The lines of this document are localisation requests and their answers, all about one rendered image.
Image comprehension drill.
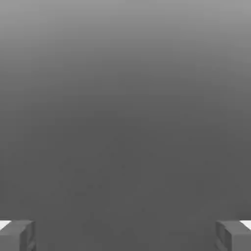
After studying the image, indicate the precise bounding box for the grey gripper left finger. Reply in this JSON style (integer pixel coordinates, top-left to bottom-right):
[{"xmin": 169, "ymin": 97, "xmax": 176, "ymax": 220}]
[{"xmin": 0, "ymin": 220, "xmax": 37, "ymax": 251}]

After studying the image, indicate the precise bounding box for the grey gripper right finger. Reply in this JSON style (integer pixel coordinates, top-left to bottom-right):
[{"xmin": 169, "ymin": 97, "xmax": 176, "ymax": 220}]
[{"xmin": 215, "ymin": 220, "xmax": 251, "ymax": 251}]

